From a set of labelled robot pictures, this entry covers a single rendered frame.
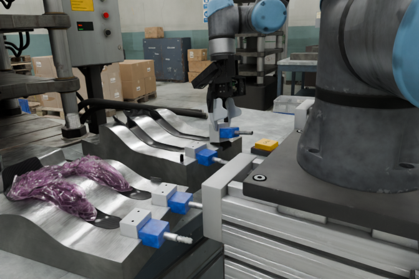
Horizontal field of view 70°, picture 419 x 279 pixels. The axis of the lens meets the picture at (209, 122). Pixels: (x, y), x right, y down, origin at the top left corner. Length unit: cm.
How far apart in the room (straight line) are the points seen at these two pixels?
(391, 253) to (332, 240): 6
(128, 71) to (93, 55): 385
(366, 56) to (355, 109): 10
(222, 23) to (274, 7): 18
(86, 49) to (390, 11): 143
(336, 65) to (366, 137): 8
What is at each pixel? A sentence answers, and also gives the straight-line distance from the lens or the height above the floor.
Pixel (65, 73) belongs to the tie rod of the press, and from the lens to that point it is 137.
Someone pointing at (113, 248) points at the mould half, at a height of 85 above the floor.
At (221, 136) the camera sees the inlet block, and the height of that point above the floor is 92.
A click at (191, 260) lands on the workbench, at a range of 90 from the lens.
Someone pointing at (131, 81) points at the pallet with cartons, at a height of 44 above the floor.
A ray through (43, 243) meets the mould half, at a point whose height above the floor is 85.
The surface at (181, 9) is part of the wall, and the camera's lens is 828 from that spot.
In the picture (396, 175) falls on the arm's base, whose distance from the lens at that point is 36.
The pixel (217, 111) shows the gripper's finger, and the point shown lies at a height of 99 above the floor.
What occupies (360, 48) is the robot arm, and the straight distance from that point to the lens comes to 27.
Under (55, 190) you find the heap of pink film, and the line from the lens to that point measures 68.
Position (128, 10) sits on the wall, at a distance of 932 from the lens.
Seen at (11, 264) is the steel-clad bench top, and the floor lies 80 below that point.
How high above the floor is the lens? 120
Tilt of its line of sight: 16 degrees down
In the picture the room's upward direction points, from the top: 2 degrees counter-clockwise
